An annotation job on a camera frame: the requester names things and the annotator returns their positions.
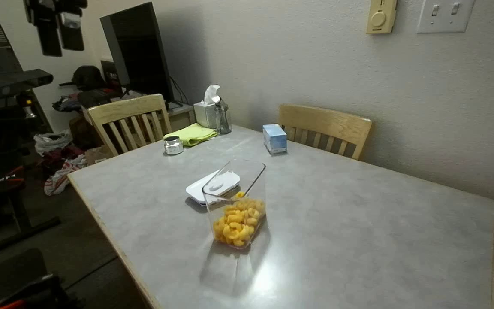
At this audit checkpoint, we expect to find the wooden chair with solid backrest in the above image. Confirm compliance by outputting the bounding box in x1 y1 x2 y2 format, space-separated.
278 103 374 161

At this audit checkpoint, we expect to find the dark bag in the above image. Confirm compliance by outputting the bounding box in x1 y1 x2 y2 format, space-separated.
56 63 123 111

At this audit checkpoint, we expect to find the black camera on stand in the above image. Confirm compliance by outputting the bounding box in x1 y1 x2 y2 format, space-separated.
0 67 55 99

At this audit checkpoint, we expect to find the white light switch plate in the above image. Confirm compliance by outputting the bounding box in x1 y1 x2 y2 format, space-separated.
415 0 477 34

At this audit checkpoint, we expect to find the clothes pile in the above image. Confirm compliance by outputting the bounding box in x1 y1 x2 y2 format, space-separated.
32 128 113 197

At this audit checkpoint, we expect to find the green cloth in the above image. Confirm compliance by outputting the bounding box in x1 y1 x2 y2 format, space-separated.
163 121 219 149

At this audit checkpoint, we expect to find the white container lid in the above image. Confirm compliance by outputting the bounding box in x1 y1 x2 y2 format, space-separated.
185 170 242 204

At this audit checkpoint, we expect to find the small blue cardboard box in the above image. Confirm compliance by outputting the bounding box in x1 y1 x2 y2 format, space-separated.
261 121 290 156

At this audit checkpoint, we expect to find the clear plastic container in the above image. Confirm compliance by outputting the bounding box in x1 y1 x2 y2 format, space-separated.
199 158 269 252

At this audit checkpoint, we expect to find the black and red bag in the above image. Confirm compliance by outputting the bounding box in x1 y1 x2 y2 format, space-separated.
0 273 79 309

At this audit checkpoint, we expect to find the black stand frame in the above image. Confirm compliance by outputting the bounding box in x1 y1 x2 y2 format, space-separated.
0 164 63 254

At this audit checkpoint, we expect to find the white tissue box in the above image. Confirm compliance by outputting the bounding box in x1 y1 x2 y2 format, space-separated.
192 84 223 128

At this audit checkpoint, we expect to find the wooden chair with slatted backrest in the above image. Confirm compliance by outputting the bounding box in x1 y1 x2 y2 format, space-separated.
86 92 173 158

